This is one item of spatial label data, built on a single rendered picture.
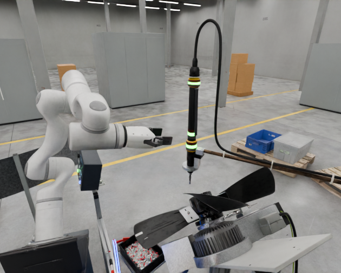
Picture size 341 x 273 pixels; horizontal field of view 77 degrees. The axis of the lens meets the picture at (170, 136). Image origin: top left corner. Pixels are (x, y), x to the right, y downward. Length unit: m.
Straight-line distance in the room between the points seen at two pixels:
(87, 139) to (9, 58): 6.06
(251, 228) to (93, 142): 0.85
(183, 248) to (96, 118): 0.76
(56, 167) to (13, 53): 5.55
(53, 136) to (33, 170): 0.20
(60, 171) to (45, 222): 0.25
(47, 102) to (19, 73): 5.63
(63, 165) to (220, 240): 0.86
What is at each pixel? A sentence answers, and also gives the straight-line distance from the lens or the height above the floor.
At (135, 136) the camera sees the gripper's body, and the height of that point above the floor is 1.65.
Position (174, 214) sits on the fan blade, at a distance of 1.06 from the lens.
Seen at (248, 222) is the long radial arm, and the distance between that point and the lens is 1.18.
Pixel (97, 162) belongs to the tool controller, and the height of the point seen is 1.23.
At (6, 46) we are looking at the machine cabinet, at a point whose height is 1.88.
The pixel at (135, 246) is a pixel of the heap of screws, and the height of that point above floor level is 0.84.
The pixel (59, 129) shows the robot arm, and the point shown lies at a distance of 1.13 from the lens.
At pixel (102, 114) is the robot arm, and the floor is 1.74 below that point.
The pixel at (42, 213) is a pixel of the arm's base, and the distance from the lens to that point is 1.23.
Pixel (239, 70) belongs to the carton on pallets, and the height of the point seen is 0.98.
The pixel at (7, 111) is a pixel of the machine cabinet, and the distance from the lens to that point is 6.88.
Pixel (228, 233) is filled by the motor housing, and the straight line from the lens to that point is 1.04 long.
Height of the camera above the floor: 1.92
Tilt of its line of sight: 23 degrees down
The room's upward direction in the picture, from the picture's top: straight up
